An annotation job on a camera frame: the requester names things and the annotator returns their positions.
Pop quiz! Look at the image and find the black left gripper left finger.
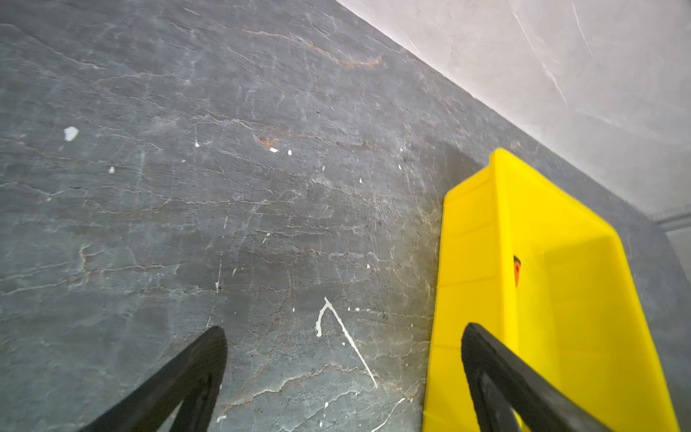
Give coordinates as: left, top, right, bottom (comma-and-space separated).
82, 326, 228, 431

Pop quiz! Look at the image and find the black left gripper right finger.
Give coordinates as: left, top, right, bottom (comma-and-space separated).
461, 323, 609, 431

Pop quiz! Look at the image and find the orange handled screwdriver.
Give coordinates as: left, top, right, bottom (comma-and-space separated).
513, 256, 522, 287

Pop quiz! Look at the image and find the yellow plastic bin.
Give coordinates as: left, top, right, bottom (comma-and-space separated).
423, 149, 678, 431

